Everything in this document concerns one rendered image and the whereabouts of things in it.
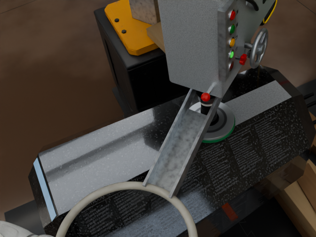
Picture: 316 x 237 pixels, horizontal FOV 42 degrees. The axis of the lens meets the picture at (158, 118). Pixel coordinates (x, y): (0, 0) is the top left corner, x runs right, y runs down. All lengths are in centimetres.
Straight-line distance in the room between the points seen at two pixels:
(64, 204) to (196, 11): 91
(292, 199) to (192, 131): 90
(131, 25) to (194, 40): 111
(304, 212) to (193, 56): 120
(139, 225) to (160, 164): 28
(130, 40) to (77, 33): 151
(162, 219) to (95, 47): 214
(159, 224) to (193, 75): 64
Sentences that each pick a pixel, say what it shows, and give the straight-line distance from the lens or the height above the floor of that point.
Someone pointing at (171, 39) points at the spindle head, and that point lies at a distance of 140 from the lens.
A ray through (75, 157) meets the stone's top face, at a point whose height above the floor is 82.
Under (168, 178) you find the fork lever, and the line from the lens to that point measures 157.
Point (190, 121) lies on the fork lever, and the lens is 163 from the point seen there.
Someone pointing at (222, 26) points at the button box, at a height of 146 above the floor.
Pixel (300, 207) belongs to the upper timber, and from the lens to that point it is 232.
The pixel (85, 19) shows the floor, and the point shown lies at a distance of 393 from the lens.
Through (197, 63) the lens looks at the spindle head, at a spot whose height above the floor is 127.
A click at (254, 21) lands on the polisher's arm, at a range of 162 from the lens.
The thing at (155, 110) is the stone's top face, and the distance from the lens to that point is 188.
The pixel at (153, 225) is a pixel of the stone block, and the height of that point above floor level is 67.
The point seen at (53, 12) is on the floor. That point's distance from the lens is 415.
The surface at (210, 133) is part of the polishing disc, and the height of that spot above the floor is 85.
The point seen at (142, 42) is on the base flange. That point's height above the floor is 78.
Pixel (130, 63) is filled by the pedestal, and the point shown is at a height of 74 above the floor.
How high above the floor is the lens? 224
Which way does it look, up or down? 50 degrees down
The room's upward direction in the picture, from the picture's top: 11 degrees counter-clockwise
